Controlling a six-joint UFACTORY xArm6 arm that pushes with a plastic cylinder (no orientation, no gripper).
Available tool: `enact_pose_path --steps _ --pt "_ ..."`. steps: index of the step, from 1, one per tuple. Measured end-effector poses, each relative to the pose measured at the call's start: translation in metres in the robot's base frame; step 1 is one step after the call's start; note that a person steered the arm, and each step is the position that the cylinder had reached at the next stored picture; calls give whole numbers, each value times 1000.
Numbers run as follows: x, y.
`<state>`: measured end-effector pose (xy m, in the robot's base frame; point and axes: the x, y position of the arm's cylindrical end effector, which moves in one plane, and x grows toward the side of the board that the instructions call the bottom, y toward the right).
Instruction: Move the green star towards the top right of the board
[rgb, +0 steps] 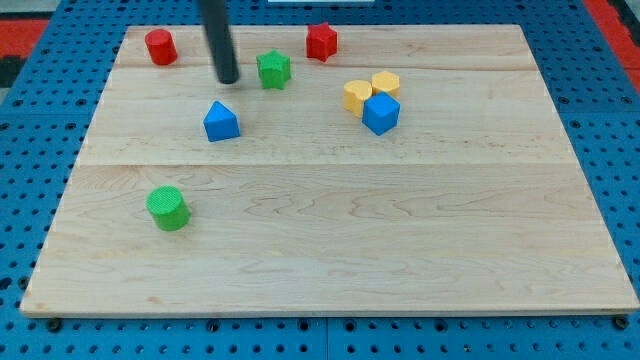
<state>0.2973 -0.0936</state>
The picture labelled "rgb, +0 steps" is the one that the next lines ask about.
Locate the light wooden board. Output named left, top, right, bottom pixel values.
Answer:
left=21, top=25, right=639, bottom=318

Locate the green star block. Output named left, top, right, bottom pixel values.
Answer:
left=256, top=50, right=291, bottom=90

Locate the red star block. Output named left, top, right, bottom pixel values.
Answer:
left=306, top=22, right=338, bottom=62

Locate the blue cube block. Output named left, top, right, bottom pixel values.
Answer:
left=362, top=92, right=401, bottom=136

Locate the yellow heart block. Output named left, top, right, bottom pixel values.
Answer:
left=343, top=80, right=372, bottom=118

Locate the blue triangular prism block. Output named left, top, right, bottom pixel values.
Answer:
left=203, top=101, right=240, bottom=142

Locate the yellow hexagon block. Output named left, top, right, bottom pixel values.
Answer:
left=371, top=71, right=400, bottom=99

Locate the green cylinder block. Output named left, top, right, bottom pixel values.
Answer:
left=145, top=185, right=191, bottom=231

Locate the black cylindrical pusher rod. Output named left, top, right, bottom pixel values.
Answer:
left=197, top=0, right=240, bottom=85

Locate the red cylinder block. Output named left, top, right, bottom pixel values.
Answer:
left=144, top=29, right=178, bottom=66

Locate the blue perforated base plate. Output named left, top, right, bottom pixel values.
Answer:
left=1, top=0, right=639, bottom=359

